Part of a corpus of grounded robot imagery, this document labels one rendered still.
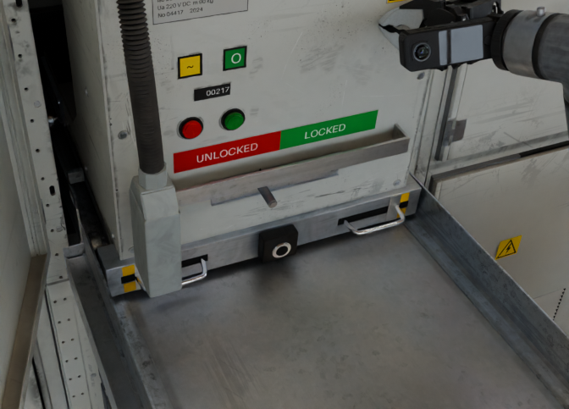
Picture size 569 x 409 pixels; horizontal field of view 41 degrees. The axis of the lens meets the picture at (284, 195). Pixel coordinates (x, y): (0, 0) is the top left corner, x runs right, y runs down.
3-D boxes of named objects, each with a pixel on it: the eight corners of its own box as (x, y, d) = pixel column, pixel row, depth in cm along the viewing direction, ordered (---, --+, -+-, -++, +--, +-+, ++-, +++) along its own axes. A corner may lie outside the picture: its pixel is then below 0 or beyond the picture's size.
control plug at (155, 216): (183, 290, 106) (181, 194, 94) (149, 300, 104) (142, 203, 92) (165, 251, 111) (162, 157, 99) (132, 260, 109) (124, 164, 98)
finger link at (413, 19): (403, 15, 107) (455, 22, 101) (372, 25, 104) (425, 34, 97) (401, -8, 106) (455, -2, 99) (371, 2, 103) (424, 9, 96)
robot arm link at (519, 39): (530, 88, 87) (532, 16, 83) (496, 81, 90) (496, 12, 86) (568, 69, 91) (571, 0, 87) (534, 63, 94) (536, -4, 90)
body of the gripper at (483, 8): (464, 47, 103) (543, 61, 94) (421, 65, 99) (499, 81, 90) (463, -10, 100) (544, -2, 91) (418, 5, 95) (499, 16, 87)
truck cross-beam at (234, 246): (415, 213, 134) (422, 187, 130) (108, 298, 115) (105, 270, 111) (400, 196, 137) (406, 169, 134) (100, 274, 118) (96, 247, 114)
